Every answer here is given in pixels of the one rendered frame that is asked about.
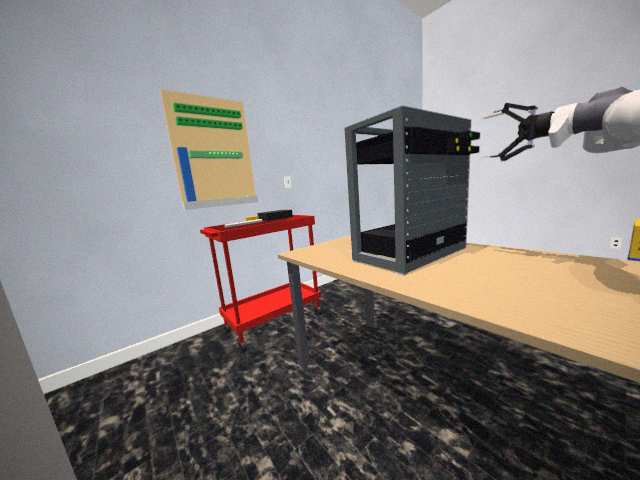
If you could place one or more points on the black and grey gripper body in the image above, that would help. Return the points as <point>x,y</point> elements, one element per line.
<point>539,125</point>

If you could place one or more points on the dark grey server rack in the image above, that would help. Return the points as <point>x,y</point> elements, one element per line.
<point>431,213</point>

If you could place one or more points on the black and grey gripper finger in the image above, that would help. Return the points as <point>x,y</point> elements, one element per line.
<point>530,109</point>
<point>502,156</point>

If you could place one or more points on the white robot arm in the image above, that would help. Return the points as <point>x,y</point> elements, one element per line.
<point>621,123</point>

